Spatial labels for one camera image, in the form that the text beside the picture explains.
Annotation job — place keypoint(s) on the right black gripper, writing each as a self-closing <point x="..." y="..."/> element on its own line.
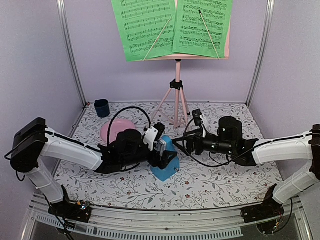
<point x="197" y="138"/>

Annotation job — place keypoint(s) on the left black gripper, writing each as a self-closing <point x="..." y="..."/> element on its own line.
<point x="164" y="162"/>

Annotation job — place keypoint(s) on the clear metronome front cover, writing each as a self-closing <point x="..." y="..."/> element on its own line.
<point x="160" y="146"/>

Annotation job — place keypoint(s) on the blue melodica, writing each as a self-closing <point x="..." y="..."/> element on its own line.
<point x="165" y="161"/>

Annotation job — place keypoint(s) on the pink music stand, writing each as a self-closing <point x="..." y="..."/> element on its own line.
<point x="177" y="85"/>

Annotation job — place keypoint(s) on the green sheet music stack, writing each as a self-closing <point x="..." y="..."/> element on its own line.
<point x="202" y="28"/>

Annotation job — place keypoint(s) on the green sheet music page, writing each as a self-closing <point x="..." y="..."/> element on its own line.
<point x="146" y="27"/>

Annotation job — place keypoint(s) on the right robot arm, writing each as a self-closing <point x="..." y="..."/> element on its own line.
<point x="304" y="146"/>

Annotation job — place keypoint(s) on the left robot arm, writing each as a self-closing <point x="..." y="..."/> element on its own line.
<point x="37" y="141"/>

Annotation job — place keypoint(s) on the pink plate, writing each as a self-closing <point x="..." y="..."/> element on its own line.
<point x="118" y="125"/>

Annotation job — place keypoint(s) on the floral table mat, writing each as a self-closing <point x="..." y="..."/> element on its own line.
<point x="192" y="187"/>

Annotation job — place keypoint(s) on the dark blue cup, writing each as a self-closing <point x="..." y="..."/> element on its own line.
<point x="102" y="108"/>

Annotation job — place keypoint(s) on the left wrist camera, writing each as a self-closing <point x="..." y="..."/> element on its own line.
<point x="153" y="134"/>

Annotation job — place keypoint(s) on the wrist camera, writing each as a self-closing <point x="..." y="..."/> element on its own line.
<point x="153" y="134"/>
<point x="200" y="121"/>

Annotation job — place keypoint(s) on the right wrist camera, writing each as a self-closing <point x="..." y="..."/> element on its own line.
<point x="200" y="121"/>

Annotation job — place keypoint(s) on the front aluminium rail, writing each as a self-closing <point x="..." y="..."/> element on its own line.
<point x="114" y="223"/>

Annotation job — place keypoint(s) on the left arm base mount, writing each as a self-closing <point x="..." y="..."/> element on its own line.
<point x="77" y="211"/>

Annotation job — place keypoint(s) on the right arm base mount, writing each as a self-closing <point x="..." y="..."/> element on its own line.
<point x="269" y="208"/>

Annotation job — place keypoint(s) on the right aluminium frame post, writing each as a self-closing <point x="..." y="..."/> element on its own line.
<point x="270" y="5"/>

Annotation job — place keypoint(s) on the aluminium frame post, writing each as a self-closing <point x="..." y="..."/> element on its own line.
<point x="61" y="7"/>
<point x="270" y="5"/>

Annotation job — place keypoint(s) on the left aluminium frame post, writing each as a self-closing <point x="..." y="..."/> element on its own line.
<point x="61" y="7"/>

